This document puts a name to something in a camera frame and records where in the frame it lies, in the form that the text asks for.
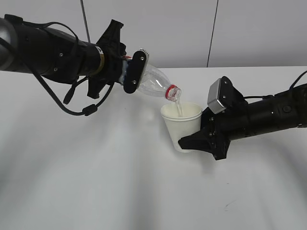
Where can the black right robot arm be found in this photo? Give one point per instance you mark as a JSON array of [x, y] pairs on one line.
[[278, 112]]

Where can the clear water bottle red label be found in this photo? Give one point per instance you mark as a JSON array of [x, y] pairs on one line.
[[155, 83]]

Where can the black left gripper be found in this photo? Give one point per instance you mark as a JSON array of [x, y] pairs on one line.
[[110, 69]]

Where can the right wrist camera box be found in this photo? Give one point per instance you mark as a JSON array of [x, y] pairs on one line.
[[223, 96]]

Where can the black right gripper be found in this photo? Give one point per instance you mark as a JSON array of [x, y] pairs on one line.
[[219, 130]]

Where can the white paper cup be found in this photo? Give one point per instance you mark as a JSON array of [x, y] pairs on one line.
[[181, 121]]

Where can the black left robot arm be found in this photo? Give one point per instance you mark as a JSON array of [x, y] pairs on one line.
[[63, 58]]

